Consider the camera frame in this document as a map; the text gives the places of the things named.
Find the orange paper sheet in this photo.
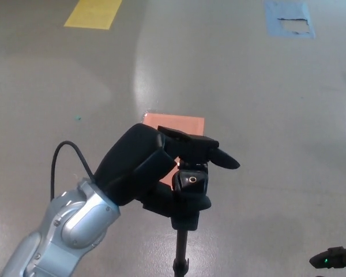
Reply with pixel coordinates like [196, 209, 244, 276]
[142, 113, 205, 188]

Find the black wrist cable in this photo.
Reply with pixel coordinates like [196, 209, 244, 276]
[50, 140, 96, 200]

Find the torn blue paper sheet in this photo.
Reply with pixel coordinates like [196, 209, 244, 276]
[264, 1, 316, 39]

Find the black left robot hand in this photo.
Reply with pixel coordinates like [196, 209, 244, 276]
[92, 123, 241, 218]

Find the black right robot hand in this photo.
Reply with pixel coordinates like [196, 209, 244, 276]
[309, 246, 346, 271]

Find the yellow paper sheet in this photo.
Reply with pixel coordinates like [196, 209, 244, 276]
[63, 0, 124, 30]

